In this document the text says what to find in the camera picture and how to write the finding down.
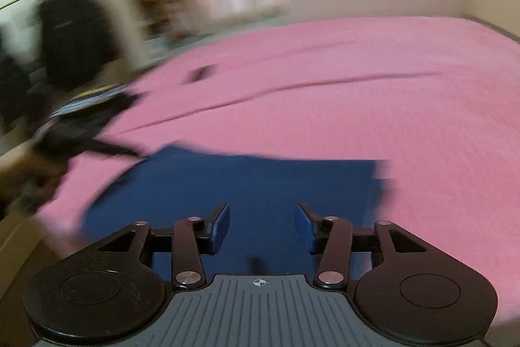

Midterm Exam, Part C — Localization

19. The navy blue garment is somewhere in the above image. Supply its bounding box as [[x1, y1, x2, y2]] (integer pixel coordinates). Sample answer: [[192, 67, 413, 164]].
[[82, 144, 384, 277]]

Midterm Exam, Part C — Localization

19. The pink bed blanket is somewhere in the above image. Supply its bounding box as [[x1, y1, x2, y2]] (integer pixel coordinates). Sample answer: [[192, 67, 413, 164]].
[[37, 18, 519, 346]]

